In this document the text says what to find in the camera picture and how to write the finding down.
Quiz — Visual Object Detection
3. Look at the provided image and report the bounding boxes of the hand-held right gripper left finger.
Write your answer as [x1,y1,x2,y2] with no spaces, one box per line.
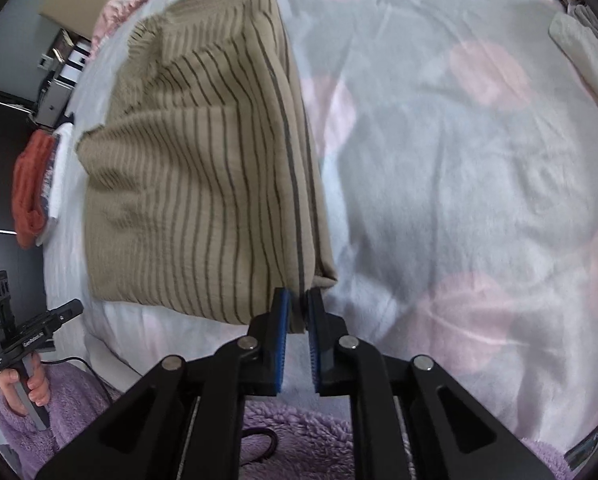
[36,287,294,480]

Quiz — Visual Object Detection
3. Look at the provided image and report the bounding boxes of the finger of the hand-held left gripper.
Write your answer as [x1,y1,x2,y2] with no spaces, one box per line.
[45,299,84,334]

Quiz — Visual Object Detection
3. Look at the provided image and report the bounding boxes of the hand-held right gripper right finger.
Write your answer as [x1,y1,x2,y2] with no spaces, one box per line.
[306,287,554,480]

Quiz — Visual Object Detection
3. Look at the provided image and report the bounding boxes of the olive striped shirt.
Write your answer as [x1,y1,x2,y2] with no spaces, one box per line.
[75,0,338,335]

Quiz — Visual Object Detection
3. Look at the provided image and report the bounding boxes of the person's left forearm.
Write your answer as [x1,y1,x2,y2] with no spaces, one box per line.
[0,390,62,468]

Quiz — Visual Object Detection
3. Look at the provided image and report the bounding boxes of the person's left hand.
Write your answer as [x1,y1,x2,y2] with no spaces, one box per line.
[0,353,50,413]

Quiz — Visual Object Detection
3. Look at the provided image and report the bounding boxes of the purple fleece robe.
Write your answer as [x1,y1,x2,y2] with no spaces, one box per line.
[44,362,574,480]

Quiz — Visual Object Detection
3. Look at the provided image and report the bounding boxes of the orange fleece folded garment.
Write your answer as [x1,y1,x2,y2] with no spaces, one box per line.
[11,130,57,251]

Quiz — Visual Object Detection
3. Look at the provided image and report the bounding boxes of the dark floral folded garment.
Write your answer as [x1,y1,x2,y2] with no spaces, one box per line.
[40,147,60,221]

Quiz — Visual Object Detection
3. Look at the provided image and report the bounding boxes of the white folded garment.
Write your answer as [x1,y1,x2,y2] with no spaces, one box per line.
[36,122,76,247]

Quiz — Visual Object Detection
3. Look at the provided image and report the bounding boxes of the white black nightstand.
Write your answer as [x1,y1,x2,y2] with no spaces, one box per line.
[26,27,94,128]

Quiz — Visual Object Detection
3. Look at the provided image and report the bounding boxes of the smartphone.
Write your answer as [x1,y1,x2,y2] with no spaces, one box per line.
[564,422,598,471]

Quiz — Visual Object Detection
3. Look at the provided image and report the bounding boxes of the cream garment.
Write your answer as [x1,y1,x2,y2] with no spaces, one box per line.
[549,10,598,133]

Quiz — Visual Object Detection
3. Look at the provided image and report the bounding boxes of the black cable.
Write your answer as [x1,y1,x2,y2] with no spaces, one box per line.
[44,357,280,463]

